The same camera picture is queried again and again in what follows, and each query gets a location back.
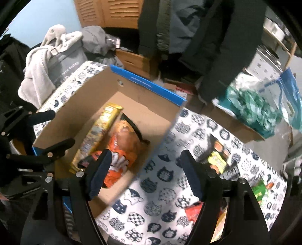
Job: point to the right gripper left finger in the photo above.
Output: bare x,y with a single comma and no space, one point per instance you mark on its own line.
82,190

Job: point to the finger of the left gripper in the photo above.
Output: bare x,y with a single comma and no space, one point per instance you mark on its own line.
40,117
55,151

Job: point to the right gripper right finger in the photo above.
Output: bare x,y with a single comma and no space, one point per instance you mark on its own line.
207,186

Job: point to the black yellow snack pack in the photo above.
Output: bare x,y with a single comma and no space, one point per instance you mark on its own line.
218,157

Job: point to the yellow chips snack pack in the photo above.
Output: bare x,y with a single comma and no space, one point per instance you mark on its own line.
95,135

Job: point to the long gold snack pack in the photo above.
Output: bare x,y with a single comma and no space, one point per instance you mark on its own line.
220,225

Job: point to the green snack bag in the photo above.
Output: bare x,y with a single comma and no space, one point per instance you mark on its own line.
261,190

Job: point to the orange snack bag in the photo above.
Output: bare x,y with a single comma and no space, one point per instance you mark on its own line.
125,144

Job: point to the red snack bag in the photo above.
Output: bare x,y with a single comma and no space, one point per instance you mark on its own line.
193,211

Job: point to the grey tote bag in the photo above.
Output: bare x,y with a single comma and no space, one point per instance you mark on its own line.
62,65

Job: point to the cat pattern tablecloth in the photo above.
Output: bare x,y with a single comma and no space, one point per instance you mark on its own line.
143,169

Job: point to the cardboard box on floor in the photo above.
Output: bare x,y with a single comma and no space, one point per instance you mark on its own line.
233,125

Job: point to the teal checked cloth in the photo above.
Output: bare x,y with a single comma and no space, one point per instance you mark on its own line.
252,110

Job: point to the grey crumpled garment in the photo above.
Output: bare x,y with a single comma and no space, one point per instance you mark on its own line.
100,47

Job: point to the blue plastic bag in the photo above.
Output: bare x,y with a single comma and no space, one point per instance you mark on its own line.
293,96

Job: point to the wooden drawer chest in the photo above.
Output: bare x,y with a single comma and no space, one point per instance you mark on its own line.
138,64

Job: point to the white patterned appliance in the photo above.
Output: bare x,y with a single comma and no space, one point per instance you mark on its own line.
264,65

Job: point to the wooden louvered door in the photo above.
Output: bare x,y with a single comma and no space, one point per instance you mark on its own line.
109,13

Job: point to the hanging dark coats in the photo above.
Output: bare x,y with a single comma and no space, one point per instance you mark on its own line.
207,43

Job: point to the wooden shelf rack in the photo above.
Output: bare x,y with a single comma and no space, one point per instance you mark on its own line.
288,46

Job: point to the steel cooking pot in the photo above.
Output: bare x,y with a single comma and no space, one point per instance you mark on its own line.
274,29

